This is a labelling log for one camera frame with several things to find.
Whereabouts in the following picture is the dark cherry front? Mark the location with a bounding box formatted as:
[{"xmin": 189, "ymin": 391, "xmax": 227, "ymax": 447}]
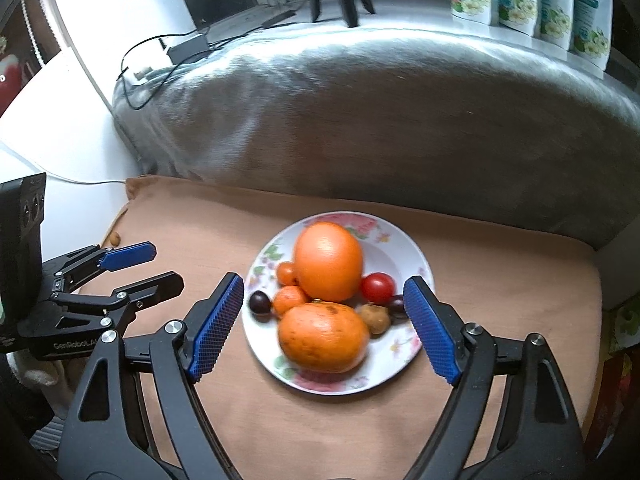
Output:
[{"xmin": 248, "ymin": 290, "xmax": 272, "ymax": 318}]

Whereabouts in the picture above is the dark cherry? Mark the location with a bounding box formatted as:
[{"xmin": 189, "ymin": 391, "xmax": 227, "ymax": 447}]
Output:
[
  {"xmin": 248, "ymin": 290, "xmax": 272, "ymax": 318},
  {"xmin": 387, "ymin": 295, "xmax": 407, "ymax": 320}
]

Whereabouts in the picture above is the small kumquat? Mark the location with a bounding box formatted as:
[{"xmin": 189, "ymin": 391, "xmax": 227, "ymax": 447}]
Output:
[
  {"xmin": 272, "ymin": 285, "xmax": 309, "ymax": 318},
  {"xmin": 276, "ymin": 261, "xmax": 298, "ymax": 286}
]

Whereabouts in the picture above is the mottled mandarin orange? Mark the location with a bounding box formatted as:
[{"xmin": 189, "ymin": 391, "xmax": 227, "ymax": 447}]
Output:
[{"xmin": 278, "ymin": 302, "xmax": 370, "ymax": 374}]

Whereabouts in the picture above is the brown longan fruit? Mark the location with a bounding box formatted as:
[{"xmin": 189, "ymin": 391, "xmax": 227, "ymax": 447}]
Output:
[{"xmin": 356, "ymin": 304, "xmax": 392, "ymax": 337}]

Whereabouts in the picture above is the large smooth orange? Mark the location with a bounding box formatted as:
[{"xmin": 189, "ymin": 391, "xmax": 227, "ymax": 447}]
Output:
[{"xmin": 293, "ymin": 222, "xmax": 363, "ymax": 302}]

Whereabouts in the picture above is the red cherry tomato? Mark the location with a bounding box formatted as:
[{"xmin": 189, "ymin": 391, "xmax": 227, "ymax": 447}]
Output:
[{"xmin": 359, "ymin": 272, "xmax": 396, "ymax": 306}]

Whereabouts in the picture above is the green printed carton box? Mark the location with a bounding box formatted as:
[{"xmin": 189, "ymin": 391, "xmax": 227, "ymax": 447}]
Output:
[{"xmin": 608, "ymin": 296, "xmax": 640, "ymax": 354}]

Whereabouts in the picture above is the white floral ceramic plate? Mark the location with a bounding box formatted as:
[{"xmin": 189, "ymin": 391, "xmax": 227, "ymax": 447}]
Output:
[{"xmin": 241, "ymin": 211, "xmax": 435, "ymax": 396}]

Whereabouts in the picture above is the black power adapter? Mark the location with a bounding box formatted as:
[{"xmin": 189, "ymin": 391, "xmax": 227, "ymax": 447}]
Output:
[{"xmin": 165, "ymin": 32, "xmax": 209, "ymax": 65}]

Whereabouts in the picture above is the grey plush back cushion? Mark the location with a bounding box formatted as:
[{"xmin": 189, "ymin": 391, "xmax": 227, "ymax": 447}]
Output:
[{"xmin": 112, "ymin": 27, "xmax": 639, "ymax": 247}]

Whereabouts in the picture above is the white charging cable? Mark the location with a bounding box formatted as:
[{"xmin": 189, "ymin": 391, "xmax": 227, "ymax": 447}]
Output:
[{"xmin": 0, "ymin": 144, "xmax": 126, "ymax": 188}]

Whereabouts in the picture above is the black power cable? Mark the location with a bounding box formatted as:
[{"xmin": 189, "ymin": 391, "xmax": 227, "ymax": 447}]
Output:
[{"xmin": 117, "ymin": 0, "xmax": 314, "ymax": 111}]

